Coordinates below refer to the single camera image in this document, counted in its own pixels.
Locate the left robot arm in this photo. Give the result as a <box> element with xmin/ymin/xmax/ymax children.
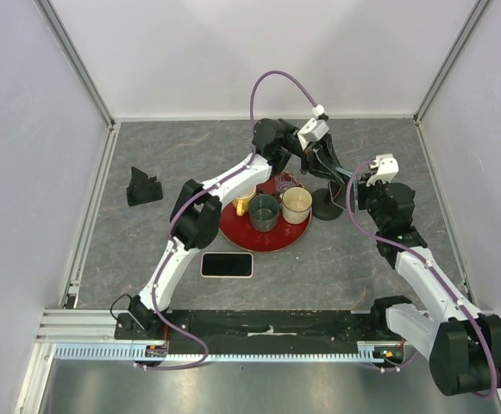
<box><xmin>128</xmin><ymin>115</ymin><xmax>342</xmax><ymax>339</ymax></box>

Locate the black phone pink case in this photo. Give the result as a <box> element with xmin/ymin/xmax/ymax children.
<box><xmin>200</xmin><ymin>252</ymin><xmax>254</xmax><ymax>278</ymax></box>

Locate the clear plastic tumbler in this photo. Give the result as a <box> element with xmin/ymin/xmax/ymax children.
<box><xmin>274</xmin><ymin>172</ymin><xmax>297</xmax><ymax>194</ymax></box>

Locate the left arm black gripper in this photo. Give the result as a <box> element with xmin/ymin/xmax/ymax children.
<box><xmin>280</xmin><ymin>121</ymin><xmax>348</xmax><ymax>185</ymax></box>

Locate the black phone stand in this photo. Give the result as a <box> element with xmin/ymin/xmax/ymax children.
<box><xmin>312</xmin><ymin>181</ymin><xmax>347</xmax><ymax>221</ymax></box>

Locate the black wedge stand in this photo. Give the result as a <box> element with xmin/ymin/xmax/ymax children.
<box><xmin>126</xmin><ymin>166</ymin><xmax>163</xmax><ymax>207</ymax></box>

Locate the yellow mug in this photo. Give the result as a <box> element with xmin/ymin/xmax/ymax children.
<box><xmin>232</xmin><ymin>186</ymin><xmax>257</xmax><ymax>216</ymax></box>

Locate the cream glass mug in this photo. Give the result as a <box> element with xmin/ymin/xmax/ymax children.
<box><xmin>281</xmin><ymin>186</ymin><xmax>312</xmax><ymax>225</ymax></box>

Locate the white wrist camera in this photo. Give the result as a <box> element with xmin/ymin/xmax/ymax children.
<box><xmin>366</xmin><ymin>154</ymin><xmax>399</xmax><ymax>186</ymax></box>
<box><xmin>297</xmin><ymin>104</ymin><xmax>329</xmax><ymax>150</ymax></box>

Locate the dark green mug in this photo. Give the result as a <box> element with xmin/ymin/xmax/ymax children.
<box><xmin>248</xmin><ymin>194</ymin><xmax>279</xmax><ymax>233</ymax></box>

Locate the black phone clear case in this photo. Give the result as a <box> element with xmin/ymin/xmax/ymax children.
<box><xmin>335</xmin><ymin>167</ymin><xmax>353</xmax><ymax>179</ymax></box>

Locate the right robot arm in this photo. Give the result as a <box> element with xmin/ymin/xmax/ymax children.
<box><xmin>316</xmin><ymin>136</ymin><xmax>501</xmax><ymax>398</ymax></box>

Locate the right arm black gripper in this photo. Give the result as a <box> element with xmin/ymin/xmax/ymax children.
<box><xmin>350</xmin><ymin>172</ymin><xmax>389</xmax><ymax>230</ymax></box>

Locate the grey cable duct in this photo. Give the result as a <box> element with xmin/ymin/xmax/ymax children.
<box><xmin>54</xmin><ymin>341</ymin><xmax>400</xmax><ymax>363</ymax></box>

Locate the red round tray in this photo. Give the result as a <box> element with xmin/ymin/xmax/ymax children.
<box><xmin>218</xmin><ymin>176</ymin><xmax>313</xmax><ymax>253</ymax></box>

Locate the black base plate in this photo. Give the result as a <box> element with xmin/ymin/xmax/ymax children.
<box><xmin>166</xmin><ymin>310</ymin><xmax>401</xmax><ymax>350</ymax></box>

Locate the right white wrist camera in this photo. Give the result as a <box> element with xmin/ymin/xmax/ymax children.
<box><xmin>366</xmin><ymin>154</ymin><xmax>399</xmax><ymax>186</ymax></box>

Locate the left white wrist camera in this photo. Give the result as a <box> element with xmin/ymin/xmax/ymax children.
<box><xmin>297</xmin><ymin>104</ymin><xmax>329</xmax><ymax>150</ymax></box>

